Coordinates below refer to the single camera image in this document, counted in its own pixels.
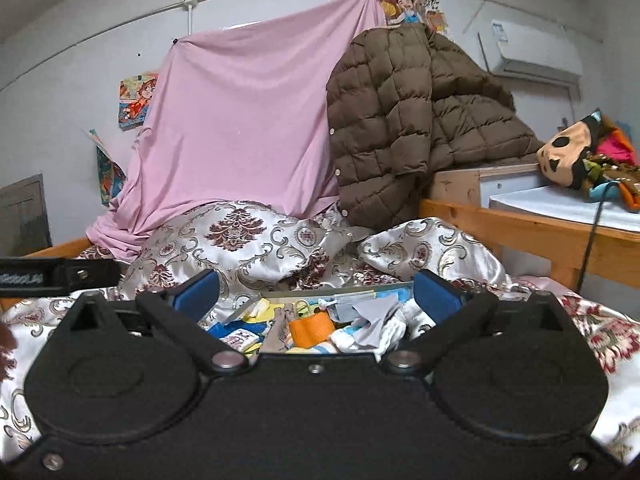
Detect white quilted cloth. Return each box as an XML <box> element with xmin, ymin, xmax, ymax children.
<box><xmin>329</xmin><ymin>299</ymin><xmax>436</xmax><ymax>361</ymax></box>

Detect cartoon character small pouch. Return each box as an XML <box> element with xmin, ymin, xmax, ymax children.
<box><xmin>220</xmin><ymin>328</ymin><xmax>260</xmax><ymax>353</ymax></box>

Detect grey drawstring pouch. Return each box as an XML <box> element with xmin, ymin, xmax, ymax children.
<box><xmin>258</xmin><ymin>304</ymin><xmax>298</xmax><ymax>354</ymax></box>

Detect striped yellow knit sock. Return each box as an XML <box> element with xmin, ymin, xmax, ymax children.
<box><xmin>285</xmin><ymin>341</ymin><xmax>340</xmax><ymax>354</ymax></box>

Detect person's hand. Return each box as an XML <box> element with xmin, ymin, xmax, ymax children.
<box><xmin>0</xmin><ymin>322</ymin><xmax>17</xmax><ymax>382</ymax></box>

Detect floral satin bedspread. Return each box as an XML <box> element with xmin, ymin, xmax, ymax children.
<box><xmin>0</xmin><ymin>199</ymin><xmax>640</xmax><ymax>466</ymax></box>

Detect pink sheet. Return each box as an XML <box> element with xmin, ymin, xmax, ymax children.
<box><xmin>86</xmin><ymin>0</ymin><xmax>384</xmax><ymax>262</ymax></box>

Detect brown puffer jacket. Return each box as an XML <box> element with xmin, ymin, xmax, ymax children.
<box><xmin>326</xmin><ymin>24</ymin><xmax>542</xmax><ymax>231</ymax></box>

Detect mouse plush toy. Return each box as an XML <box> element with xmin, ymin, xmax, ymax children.
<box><xmin>537</xmin><ymin>108</ymin><xmax>639</xmax><ymax>212</ymax></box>

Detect white air conditioner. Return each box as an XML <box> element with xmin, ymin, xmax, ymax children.
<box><xmin>480</xmin><ymin>20</ymin><xmax>584</xmax><ymax>87</ymax></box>

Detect colourful wall poster lower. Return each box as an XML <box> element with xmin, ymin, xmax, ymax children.
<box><xmin>86</xmin><ymin>129</ymin><xmax>127</xmax><ymax>207</ymax></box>

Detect colourful wall poster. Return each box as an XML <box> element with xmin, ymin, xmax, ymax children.
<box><xmin>86</xmin><ymin>129</ymin><xmax>127</xmax><ymax>207</ymax></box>
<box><xmin>118</xmin><ymin>72</ymin><xmax>158</xmax><ymax>130</ymax></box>

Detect wooden bed frame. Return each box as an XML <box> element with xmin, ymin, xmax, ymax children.
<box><xmin>0</xmin><ymin>198</ymin><xmax>640</xmax><ymax>313</ymax></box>

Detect black cable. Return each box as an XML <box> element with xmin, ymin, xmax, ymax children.
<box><xmin>575</xmin><ymin>180</ymin><xmax>622</xmax><ymax>295</ymax></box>

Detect colourful wall poster upper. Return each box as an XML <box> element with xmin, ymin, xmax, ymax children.
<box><xmin>118</xmin><ymin>72</ymin><xmax>158</xmax><ymax>130</ymax></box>

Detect top wall posters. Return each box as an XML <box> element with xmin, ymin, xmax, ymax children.
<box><xmin>378</xmin><ymin>0</ymin><xmax>448</xmax><ymax>36</ymax></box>

